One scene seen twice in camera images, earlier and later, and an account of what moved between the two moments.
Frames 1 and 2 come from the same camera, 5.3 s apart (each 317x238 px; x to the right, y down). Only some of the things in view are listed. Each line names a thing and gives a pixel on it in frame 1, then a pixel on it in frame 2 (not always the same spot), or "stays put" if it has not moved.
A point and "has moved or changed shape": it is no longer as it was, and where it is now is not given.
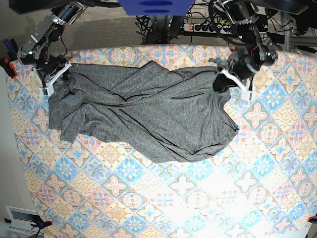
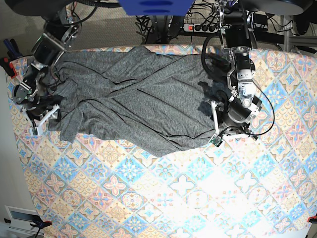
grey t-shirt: [156, 113] has moved or changed shape
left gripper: [48, 66] → [39, 101]
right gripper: [240, 65] → [232, 118]
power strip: [208, 28] stays put
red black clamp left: [6, 62] stays put
